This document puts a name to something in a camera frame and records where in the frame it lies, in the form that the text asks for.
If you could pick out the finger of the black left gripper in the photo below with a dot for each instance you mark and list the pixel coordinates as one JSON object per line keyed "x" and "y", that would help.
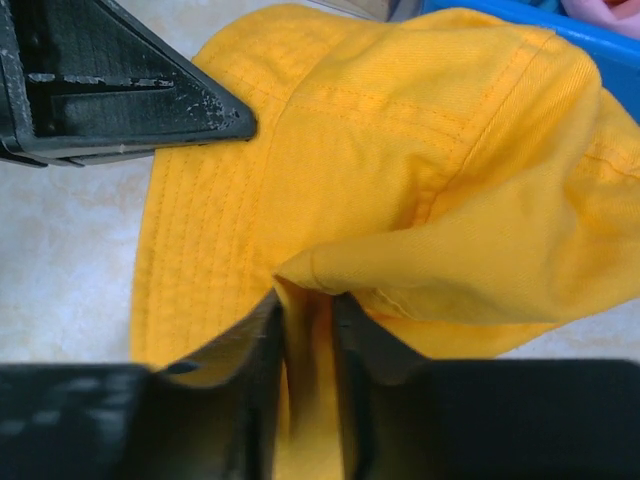
{"x": 85, "y": 83}

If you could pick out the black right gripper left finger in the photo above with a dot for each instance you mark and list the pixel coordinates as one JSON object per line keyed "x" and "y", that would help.
{"x": 209, "y": 415}

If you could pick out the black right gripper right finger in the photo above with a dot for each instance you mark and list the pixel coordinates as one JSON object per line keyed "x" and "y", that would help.
{"x": 407, "y": 416}

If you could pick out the yellow bucket hat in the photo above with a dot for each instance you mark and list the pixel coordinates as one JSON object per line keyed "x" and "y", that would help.
{"x": 469, "y": 180}

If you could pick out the blue plastic bin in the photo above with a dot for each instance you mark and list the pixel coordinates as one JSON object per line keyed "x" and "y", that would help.
{"x": 616, "y": 56}

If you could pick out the pink bucket hat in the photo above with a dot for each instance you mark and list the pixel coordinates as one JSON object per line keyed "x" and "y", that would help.
{"x": 618, "y": 16}

